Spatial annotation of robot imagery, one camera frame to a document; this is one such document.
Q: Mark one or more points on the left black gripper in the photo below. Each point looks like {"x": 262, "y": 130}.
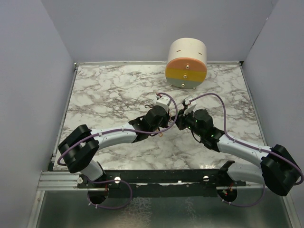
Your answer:
{"x": 166, "y": 118}

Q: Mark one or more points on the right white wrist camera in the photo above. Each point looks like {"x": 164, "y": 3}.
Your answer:
{"x": 188, "y": 105}

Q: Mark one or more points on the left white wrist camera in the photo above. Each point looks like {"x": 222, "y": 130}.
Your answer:
{"x": 163, "y": 101}

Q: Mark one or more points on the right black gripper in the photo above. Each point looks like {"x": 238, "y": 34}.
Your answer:
{"x": 181, "y": 118}

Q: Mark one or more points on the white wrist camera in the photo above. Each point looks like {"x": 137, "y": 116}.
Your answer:
{"x": 188, "y": 105}
{"x": 163, "y": 101}

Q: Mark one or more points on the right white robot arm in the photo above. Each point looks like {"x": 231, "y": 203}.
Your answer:
{"x": 270, "y": 166}

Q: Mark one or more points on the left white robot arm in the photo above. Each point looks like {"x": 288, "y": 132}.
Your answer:
{"x": 79, "y": 148}

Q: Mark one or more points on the round three-drawer mini cabinet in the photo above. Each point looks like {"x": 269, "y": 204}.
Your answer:
{"x": 187, "y": 63}

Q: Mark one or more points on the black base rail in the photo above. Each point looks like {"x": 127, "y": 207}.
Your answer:
{"x": 160, "y": 183}

